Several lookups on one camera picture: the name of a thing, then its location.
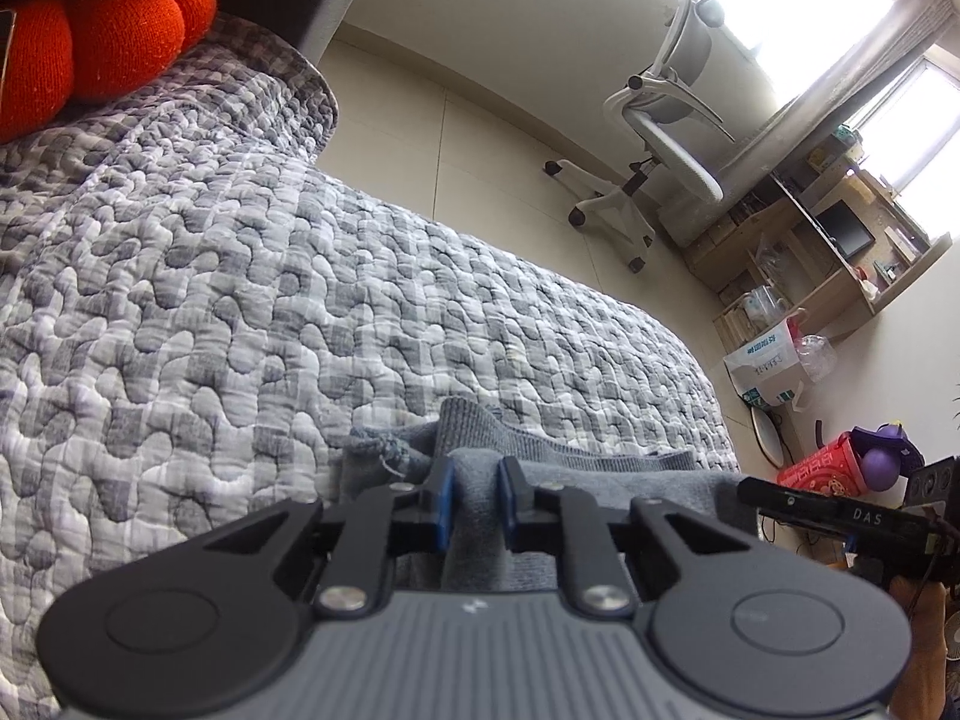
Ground grey patterned quilt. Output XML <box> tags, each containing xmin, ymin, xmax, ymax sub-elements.
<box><xmin>2</xmin><ymin>16</ymin><xmax>737</xmax><ymax>718</ymax></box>

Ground red gift box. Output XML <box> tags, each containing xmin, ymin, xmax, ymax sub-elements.
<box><xmin>776</xmin><ymin>433</ymin><xmax>869</xmax><ymax>497</ymax></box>

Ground orange pumpkin plush cushion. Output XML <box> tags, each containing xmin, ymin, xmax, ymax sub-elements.
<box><xmin>2</xmin><ymin>0</ymin><xmax>217</xmax><ymax>143</ymax></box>

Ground grey knit sweater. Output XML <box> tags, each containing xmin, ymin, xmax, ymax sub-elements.
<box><xmin>338</xmin><ymin>398</ymin><xmax>757</xmax><ymax>593</ymax></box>

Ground purple plush toy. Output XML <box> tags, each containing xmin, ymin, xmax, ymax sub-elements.
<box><xmin>850</xmin><ymin>422</ymin><xmax>926</xmax><ymax>493</ymax></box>

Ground wooden shelf unit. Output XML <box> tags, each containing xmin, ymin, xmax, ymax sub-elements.
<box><xmin>683</xmin><ymin>125</ymin><xmax>952</xmax><ymax>351</ymax></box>

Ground clear plastic bag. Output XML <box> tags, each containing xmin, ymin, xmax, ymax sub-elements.
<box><xmin>794</xmin><ymin>335</ymin><xmax>838</xmax><ymax>383</ymax></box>

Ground grey office chair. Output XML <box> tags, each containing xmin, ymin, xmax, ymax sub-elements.
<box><xmin>544</xmin><ymin>0</ymin><xmax>727</xmax><ymax>273</ymax></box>

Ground grey curtain right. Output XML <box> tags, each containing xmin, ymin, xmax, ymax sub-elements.
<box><xmin>659</xmin><ymin>0</ymin><xmax>957</xmax><ymax>247</ymax></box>

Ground white shopping bag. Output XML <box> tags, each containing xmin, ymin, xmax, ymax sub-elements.
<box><xmin>724</xmin><ymin>316</ymin><xmax>814</xmax><ymax>410</ymax></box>

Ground smartphone on stand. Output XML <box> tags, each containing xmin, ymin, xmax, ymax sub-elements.
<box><xmin>0</xmin><ymin>8</ymin><xmax>16</xmax><ymax>94</ymax></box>

